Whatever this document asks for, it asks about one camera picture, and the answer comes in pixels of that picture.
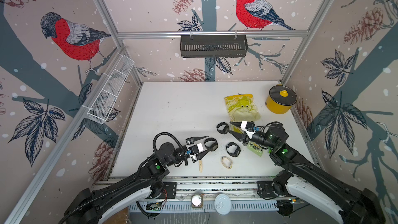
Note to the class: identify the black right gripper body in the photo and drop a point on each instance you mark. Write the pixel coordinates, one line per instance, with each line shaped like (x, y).
(259, 142)

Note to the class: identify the cream strap analog watch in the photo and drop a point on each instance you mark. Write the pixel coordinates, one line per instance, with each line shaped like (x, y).
(226, 162)

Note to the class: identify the glass spice jar silver lid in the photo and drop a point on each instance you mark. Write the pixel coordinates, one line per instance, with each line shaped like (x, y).
(197, 201)

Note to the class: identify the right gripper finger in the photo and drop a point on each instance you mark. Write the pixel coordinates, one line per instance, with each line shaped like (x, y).
(239, 136)
(236, 124)

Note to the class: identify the yellow green frog towel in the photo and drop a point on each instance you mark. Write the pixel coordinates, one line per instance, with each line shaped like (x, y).
(241, 107)

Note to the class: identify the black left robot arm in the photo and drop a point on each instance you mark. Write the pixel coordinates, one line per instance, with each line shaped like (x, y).
(97, 206)

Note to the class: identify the white mesh wall shelf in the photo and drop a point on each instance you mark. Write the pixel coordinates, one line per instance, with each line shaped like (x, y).
(101, 109)

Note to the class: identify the black hanging wire basket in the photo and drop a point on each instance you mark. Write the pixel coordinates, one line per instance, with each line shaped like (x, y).
(213, 46)

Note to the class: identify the green snack packet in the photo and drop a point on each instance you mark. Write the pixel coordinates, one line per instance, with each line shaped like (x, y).
(255, 148)

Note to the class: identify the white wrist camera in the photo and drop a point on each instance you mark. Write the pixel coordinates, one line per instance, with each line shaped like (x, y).
(249, 128)
(193, 149)

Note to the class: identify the yellow pot with glass lid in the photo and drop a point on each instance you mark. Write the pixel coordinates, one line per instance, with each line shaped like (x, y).
(280, 99)

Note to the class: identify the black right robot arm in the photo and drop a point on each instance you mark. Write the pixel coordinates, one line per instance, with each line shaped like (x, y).
(302, 179)

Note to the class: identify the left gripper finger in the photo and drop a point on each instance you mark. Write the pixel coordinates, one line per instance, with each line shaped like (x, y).
(202, 153)
(194, 139)

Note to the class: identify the black digital watch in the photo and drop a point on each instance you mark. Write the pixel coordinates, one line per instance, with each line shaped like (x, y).
(233, 149)
(222, 128)
(211, 144)

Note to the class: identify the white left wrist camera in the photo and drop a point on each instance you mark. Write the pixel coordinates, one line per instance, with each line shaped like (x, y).
(193, 149)

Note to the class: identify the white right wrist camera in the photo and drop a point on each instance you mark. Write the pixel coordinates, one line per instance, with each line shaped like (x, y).
(249, 128)

